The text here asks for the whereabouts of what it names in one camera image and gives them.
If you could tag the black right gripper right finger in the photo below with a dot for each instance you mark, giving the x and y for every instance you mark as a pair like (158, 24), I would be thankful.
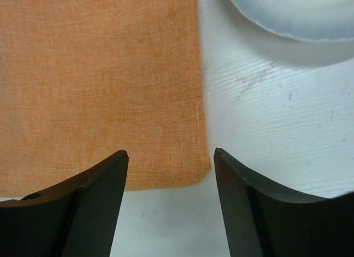
(265, 218)

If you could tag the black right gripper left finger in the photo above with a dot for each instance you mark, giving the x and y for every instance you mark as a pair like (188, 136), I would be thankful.
(76, 217)

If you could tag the orange cloth placemat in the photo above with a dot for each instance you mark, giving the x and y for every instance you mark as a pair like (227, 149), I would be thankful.
(82, 79)

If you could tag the white bowl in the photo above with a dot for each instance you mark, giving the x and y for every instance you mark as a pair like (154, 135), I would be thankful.
(303, 20)

